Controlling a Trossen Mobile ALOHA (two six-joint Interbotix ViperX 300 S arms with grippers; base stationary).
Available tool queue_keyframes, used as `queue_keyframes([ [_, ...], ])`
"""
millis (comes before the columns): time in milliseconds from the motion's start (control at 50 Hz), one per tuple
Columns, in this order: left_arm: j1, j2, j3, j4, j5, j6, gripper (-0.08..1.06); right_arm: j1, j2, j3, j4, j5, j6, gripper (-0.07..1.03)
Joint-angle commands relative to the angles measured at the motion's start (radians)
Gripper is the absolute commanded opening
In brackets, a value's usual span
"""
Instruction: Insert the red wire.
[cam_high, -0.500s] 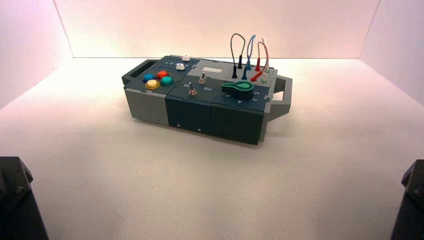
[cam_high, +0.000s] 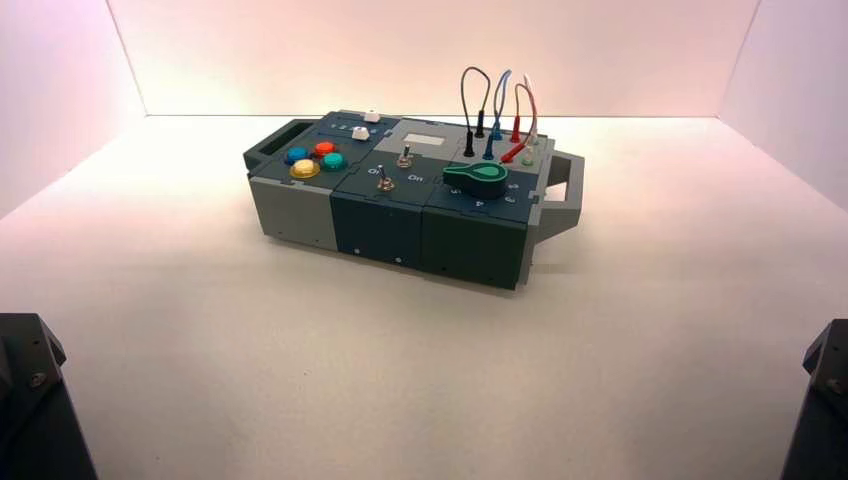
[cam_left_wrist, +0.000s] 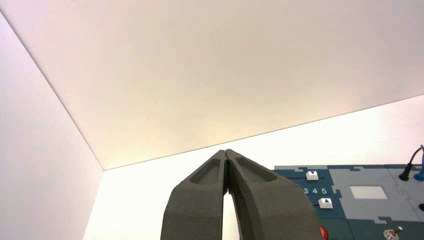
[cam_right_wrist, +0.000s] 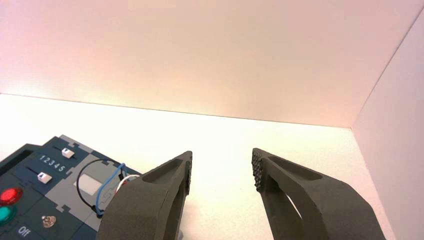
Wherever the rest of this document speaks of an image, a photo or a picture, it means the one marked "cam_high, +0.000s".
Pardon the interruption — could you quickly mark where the red jumper wire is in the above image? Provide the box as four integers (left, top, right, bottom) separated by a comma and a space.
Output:
499, 82, 539, 165

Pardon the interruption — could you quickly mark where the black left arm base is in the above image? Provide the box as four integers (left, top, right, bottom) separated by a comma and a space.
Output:
0, 313, 99, 480

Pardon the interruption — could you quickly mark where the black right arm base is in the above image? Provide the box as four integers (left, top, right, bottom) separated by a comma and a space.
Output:
780, 319, 848, 480

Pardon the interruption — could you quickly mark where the blue grey task box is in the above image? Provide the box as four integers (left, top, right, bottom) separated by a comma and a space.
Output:
243, 109, 586, 291

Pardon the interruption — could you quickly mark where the green rotary knob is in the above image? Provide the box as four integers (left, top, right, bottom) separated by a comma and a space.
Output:
441, 162, 510, 201

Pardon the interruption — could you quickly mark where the black jumper wire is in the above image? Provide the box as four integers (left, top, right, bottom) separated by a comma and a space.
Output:
460, 66, 492, 158

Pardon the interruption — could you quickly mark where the blue jumper wire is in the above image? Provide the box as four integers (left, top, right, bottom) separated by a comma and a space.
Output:
482, 69, 513, 162

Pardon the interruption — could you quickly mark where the white jumper wire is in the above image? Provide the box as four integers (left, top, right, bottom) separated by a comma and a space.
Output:
520, 74, 541, 164

